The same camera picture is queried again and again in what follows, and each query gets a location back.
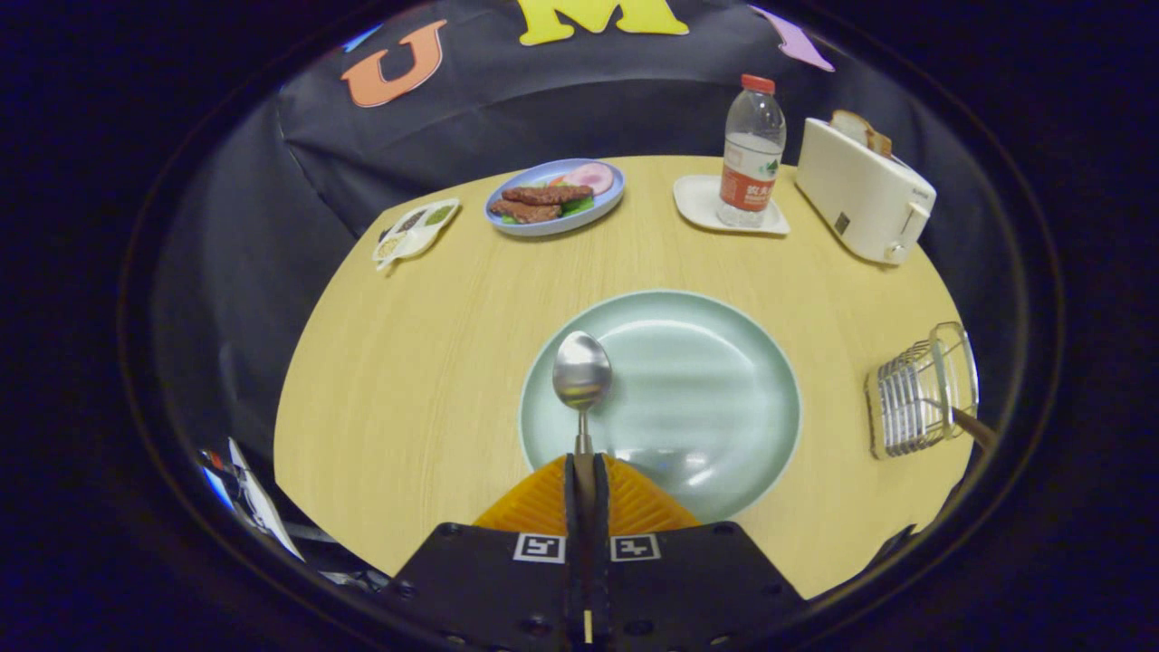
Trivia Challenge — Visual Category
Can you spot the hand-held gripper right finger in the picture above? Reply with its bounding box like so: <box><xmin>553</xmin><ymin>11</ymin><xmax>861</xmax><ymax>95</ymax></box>
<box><xmin>593</xmin><ymin>455</ymin><xmax>807</xmax><ymax>652</ymax></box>

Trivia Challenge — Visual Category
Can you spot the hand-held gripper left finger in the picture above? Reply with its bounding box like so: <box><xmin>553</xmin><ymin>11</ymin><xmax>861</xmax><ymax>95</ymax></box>
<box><xmin>385</xmin><ymin>455</ymin><xmax>582</xmax><ymax>652</ymax></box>

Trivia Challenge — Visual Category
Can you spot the metal spoon wooden handle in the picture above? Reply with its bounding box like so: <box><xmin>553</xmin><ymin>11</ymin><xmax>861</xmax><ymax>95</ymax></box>
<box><xmin>552</xmin><ymin>331</ymin><xmax>614</xmax><ymax>508</ymax></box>

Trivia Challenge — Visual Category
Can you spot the metal fork wooden handle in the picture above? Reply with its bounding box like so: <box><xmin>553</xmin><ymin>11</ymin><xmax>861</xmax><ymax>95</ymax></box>
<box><xmin>949</xmin><ymin>406</ymin><xmax>999</xmax><ymax>451</ymax></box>

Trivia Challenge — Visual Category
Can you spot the pale green plate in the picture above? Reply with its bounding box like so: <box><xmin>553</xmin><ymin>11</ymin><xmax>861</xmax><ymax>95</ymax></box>
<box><xmin>518</xmin><ymin>289</ymin><xmax>803</xmax><ymax>524</ymax></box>

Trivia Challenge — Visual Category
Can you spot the white divided sauce dish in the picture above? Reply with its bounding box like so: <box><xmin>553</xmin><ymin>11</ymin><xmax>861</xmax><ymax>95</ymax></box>
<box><xmin>372</xmin><ymin>198</ymin><xmax>461</xmax><ymax>273</ymax></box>

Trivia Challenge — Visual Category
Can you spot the blue plate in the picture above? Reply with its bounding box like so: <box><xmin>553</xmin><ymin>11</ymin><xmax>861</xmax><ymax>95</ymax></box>
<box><xmin>484</xmin><ymin>158</ymin><xmax>626</xmax><ymax>238</ymax></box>

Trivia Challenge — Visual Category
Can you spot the brown meat patty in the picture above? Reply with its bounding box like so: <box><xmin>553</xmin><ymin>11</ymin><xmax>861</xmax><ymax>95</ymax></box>
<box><xmin>503</xmin><ymin>185</ymin><xmax>595</xmax><ymax>206</ymax></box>
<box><xmin>489</xmin><ymin>200</ymin><xmax>563</xmax><ymax>225</ymax></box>

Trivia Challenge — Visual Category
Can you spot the white square coaster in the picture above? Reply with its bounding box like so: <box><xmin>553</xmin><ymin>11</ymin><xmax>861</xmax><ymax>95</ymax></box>
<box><xmin>673</xmin><ymin>174</ymin><xmax>790</xmax><ymax>237</ymax></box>

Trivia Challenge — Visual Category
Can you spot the pink ham slice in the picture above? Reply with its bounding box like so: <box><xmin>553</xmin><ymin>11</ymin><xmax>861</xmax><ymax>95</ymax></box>
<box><xmin>561</xmin><ymin>163</ymin><xmax>616</xmax><ymax>197</ymax></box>

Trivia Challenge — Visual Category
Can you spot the white toaster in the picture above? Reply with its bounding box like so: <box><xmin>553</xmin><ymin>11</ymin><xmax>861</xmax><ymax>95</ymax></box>
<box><xmin>795</xmin><ymin>118</ymin><xmax>938</xmax><ymax>266</ymax></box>

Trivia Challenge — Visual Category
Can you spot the clear water bottle red cap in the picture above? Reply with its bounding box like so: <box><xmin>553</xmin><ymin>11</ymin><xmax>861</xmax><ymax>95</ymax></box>
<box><xmin>716</xmin><ymin>74</ymin><xmax>787</xmax><ymax>229</ymax></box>

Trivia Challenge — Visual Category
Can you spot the metal wire basket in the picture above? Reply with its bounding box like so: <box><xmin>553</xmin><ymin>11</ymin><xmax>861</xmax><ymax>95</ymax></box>
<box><xmin>865</xmin><ymin>321</ymin><xmax>980</xmax><ymax>460</ymax></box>

